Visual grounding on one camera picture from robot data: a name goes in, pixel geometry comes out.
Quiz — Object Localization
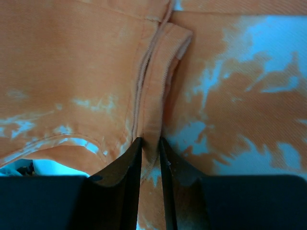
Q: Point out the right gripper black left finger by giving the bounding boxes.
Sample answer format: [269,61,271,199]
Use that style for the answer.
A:
[69,138,142,230]

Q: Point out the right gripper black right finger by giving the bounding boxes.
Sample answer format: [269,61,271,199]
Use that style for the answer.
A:
[159,138,210,230]

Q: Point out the orange white tie-dye trousers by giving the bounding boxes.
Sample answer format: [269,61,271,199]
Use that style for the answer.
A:
[0,0,307,230]

